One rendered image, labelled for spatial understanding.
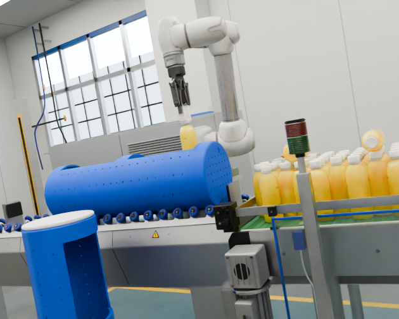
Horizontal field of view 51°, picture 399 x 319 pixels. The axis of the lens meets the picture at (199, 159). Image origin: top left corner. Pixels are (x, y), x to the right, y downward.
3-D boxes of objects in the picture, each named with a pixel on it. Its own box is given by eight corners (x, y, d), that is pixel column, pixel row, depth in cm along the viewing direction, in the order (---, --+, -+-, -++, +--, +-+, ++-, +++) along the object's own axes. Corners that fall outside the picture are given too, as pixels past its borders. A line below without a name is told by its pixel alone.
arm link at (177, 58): (158, 56, 178) (161, 69, 178) (177, 50, 174) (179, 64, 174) (169, 57, 186) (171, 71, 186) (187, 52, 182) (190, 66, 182)
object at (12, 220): (21, 227, 241) (16, 200, 240) (26, 226, 239) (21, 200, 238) (7, 231, 232) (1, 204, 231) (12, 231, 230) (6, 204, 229)
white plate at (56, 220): (11, 231, 152) (11, 235, 152) (88, 217, 155) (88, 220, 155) (32, 218, 180) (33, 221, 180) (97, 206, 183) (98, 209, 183)
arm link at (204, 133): (192, 162, 259) (187, 127, 258) (221, 159, 256) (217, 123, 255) (187, 165, 243) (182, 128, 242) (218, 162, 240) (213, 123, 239)
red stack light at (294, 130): (289, 137, 129) (287, 124, 129) (310, 133, 126) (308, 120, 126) (284, 138, 123) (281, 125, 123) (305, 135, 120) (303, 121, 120)
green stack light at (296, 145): (291, 153, 129) (289, 137, 129) (312, 150, 126) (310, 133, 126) (286, 155, 124) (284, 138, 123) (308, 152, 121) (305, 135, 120)
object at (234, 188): (238, 209, 180) (233, 180, 180) (243, 208, 179) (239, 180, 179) (229, 214, 172) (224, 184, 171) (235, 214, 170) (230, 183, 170)
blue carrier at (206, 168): (89, 213, 230) (78, 162, 228) (237, 199, 191) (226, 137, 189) (50, 228, 205) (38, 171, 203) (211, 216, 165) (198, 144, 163)
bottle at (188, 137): (189, 166, 186) (181, 125, 185) (204, 164, 183) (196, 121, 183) (183, 168, 179) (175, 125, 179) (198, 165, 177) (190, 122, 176)
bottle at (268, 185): (261, 221, 159) (253, 173, 158) (272, 217, 164) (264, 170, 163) (276, 222, 154) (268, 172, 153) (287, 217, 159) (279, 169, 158)
